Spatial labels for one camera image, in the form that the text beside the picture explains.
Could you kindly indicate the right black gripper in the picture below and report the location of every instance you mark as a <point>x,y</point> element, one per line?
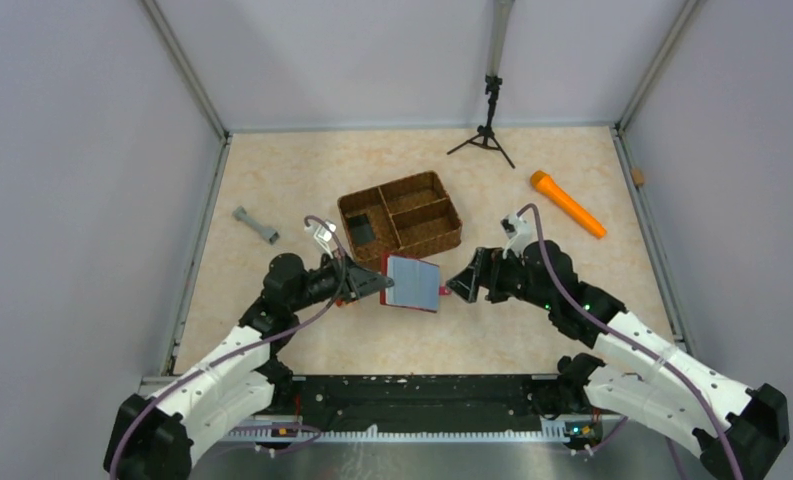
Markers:
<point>484,273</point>

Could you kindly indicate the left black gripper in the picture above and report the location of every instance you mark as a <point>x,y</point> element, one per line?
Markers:
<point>352,280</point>

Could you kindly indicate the red leather card holder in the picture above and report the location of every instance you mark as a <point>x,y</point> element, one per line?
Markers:
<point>416,284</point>

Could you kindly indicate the dark grey credit card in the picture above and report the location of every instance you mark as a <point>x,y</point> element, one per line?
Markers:
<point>361,231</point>

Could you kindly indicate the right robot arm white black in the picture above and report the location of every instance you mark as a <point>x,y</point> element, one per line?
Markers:
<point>735,431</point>

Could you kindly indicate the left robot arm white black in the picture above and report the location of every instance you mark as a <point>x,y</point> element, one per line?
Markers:
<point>165,434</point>

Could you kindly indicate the brown wicker divided basket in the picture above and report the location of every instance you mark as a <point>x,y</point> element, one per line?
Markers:
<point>413,216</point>

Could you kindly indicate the black tripod stand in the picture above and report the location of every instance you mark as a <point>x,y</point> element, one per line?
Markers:
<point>485,137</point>

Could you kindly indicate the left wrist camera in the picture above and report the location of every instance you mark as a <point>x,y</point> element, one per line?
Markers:
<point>322,234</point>

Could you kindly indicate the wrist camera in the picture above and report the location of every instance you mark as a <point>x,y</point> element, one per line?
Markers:
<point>519,233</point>
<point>322,234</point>

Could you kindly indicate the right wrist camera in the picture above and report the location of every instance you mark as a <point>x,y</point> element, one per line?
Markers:
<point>519,233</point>

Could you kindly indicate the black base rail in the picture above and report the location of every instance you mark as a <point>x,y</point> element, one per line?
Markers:
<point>427,408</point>

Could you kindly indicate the small brown wall block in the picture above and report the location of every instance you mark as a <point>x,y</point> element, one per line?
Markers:
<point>638,177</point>

